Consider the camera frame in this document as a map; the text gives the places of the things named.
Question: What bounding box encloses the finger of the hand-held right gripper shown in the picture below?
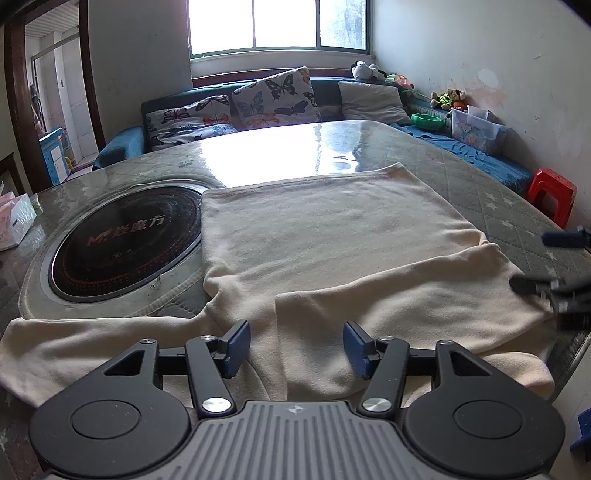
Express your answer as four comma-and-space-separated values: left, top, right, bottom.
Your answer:
541, 226, 591, 251
512, 273, 563, 300

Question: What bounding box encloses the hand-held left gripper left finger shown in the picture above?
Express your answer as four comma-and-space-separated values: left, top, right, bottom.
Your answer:
104, 320, 251, 418

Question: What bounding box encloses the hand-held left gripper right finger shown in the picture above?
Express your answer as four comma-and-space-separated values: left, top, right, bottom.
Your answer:
343, 320, 492, 418

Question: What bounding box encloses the cream fleece blanket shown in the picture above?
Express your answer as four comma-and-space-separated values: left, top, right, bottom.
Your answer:
0, 162, 557, 409

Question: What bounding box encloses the red plastic stool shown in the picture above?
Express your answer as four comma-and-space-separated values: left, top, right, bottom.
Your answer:
526, 168, 578, 228

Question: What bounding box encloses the blue bed sheet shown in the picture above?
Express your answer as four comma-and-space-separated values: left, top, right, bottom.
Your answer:
392, 122, 535, 193

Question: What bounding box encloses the blue plastic object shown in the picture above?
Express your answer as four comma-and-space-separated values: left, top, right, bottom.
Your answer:
570, 410, 591, 451

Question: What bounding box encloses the clear plastic storage box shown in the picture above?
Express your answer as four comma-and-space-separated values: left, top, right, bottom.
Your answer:
450, 104, 509, 153

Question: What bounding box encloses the round black induction cooktop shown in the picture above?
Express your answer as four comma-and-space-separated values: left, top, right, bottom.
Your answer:
39, 185, 207, 306

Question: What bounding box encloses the green plastic bowl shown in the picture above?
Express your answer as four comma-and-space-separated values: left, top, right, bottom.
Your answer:
411, 113, 443, 131

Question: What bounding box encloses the brown plush toy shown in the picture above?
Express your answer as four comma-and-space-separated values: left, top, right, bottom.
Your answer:
430, 88, 467, 111

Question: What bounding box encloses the grey pillow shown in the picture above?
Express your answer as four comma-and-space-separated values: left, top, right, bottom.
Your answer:
338, 81, 413, 127

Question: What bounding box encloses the butterfly print pillow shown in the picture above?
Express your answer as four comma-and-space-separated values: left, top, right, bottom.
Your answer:
231, 66, 322, 133
145, 95, 239, 151

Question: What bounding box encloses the blue sofa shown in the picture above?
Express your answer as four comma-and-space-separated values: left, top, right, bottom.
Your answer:
92, 74, 535, 195

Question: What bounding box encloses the panda plush toy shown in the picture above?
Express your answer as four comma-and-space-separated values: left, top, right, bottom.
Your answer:
351, 60, 387, 83

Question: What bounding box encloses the white pink tissue pack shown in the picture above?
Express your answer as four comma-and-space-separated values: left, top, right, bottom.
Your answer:
0, 191, 38, 252

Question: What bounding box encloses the blue white small cabinet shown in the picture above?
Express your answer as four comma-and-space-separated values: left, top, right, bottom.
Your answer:
38, 127, 70, 185

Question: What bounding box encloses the brown wooden door frame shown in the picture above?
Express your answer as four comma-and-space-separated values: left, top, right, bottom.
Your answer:
4, 0, 108, 195

